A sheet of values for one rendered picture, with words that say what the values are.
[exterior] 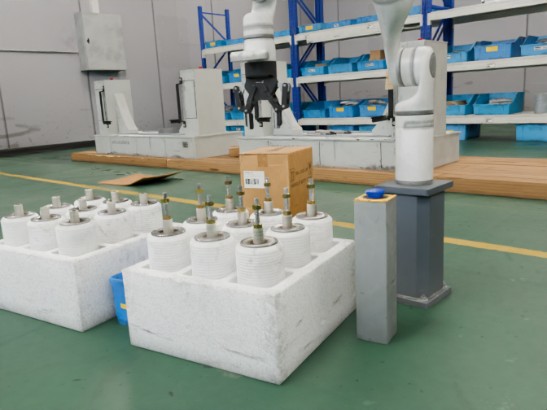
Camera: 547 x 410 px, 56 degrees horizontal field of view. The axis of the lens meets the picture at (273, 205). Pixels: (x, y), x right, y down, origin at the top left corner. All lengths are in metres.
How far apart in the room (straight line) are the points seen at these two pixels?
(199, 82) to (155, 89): 4.16
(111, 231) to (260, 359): 0.59
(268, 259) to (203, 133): 3.35
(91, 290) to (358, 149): 2.15
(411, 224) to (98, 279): 0.78
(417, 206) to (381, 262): 0.24
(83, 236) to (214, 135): 3.09
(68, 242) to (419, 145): 0.88
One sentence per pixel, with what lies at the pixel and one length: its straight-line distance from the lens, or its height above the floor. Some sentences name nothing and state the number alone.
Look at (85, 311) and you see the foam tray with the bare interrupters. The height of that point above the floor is 0.05.
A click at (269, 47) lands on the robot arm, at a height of 0.64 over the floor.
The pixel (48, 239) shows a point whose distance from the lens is 1.43.
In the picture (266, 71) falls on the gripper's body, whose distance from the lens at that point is 1.20.
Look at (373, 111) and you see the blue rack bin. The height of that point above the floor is 0.32.
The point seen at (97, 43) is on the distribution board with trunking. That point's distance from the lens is 7.73.
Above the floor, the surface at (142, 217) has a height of 0.22.
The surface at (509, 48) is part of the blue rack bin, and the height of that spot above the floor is 0.88.
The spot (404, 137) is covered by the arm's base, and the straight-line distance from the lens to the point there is 1.28.
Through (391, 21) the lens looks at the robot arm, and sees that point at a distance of 1.22.
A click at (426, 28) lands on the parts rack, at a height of 1.17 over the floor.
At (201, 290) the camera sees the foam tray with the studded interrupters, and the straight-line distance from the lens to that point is 1.03.
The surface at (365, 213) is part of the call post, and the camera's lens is 1.07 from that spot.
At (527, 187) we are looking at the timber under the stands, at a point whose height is 0.05.
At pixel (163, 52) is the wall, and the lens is 8.57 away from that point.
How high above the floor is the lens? 0.53
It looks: 12 degrees down
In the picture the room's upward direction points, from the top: 3 degrees counter-clockwise
